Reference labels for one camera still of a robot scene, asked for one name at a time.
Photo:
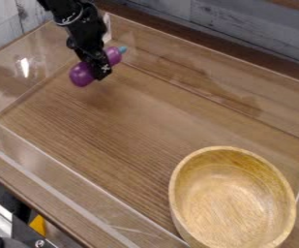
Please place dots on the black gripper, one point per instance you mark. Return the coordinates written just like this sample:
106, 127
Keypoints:
86, 28

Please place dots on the purple toy eggplant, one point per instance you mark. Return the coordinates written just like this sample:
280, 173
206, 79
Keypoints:
80, 74

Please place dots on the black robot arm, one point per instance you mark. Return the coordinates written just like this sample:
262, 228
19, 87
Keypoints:
63, 7

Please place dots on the brown wooden bowl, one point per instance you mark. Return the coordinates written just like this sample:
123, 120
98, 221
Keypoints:
231, 200

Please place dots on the yellow black equipment base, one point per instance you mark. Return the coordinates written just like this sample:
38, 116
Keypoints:
24, 226

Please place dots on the clear acrylic corner bracket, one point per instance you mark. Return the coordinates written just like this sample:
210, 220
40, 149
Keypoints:
107, 22

